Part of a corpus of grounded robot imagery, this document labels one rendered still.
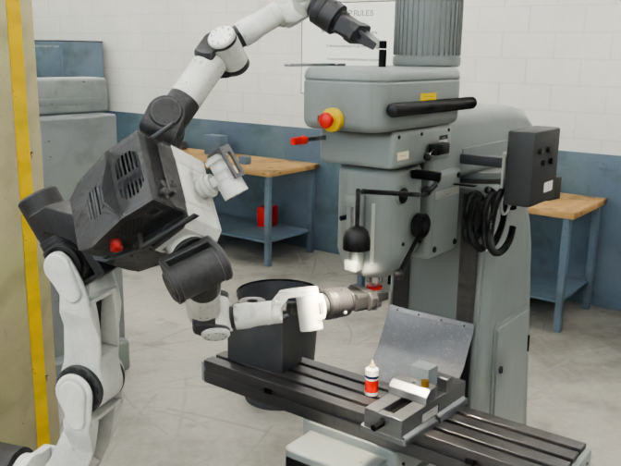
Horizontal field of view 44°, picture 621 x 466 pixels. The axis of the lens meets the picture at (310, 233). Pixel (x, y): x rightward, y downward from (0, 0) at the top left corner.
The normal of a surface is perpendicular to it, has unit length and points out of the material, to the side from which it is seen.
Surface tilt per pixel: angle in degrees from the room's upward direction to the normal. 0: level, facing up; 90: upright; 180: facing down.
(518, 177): 90
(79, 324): 114
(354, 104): 90
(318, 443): 0
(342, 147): 90
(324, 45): 90
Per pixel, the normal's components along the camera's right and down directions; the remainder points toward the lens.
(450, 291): -0.60, 0.18
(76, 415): -0.29, 0.22
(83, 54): 0.80, 0.14
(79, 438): -0.25, 0.61
